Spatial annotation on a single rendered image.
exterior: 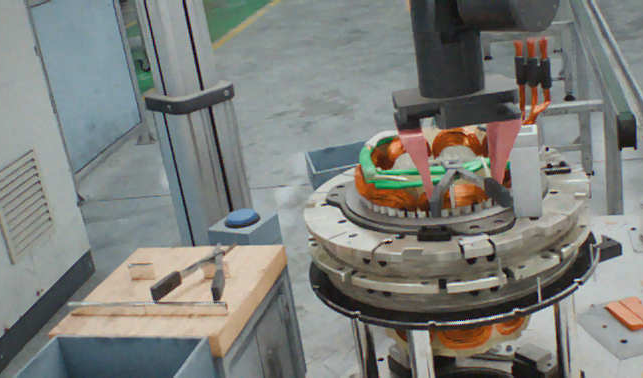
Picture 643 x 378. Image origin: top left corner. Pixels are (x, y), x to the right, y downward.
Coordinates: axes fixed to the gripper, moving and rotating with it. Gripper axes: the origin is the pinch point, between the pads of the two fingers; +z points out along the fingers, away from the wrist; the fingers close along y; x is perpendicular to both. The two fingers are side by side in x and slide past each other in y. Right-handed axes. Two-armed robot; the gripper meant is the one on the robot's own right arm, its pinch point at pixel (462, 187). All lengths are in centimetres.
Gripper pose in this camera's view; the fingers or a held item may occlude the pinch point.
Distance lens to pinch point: 80.1
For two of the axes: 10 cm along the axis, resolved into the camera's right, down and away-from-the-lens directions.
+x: -0.1, -3.1, 9.5
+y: 9.9, -1.5, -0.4
